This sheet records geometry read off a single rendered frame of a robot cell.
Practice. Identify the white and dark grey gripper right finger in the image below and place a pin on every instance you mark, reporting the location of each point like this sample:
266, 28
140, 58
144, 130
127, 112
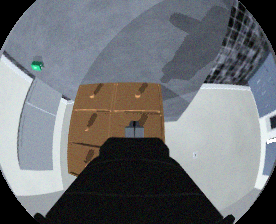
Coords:
138, 130

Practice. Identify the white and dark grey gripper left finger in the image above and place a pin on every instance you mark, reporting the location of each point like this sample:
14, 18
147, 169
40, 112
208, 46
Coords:
129, 130

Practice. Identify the tan wooden chest of drawers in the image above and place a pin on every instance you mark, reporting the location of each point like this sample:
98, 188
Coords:
113, 112

